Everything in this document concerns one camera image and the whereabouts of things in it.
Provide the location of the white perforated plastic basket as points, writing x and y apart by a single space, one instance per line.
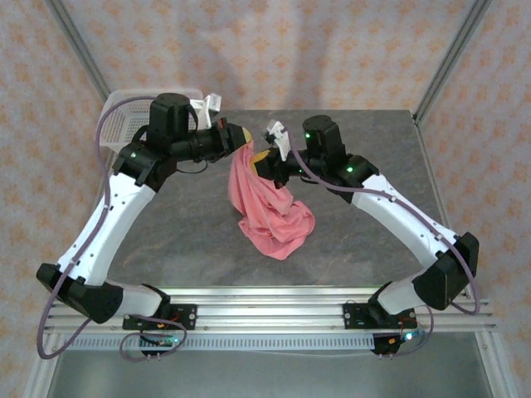
120 116

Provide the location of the pink t-shirt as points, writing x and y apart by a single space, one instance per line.
274 232

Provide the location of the aluminium table side rail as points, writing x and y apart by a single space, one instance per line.
429 166
108 163

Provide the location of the aluminium frame leg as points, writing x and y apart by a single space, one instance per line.
498 373
39 375

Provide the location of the aluminium frame post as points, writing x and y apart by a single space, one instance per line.
79 49
452 58

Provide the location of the grey metal lower shelf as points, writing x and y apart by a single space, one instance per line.
269 377

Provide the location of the small circuit board green light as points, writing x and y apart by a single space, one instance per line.
408 336
159 341

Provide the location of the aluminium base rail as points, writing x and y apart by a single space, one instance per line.
269 311

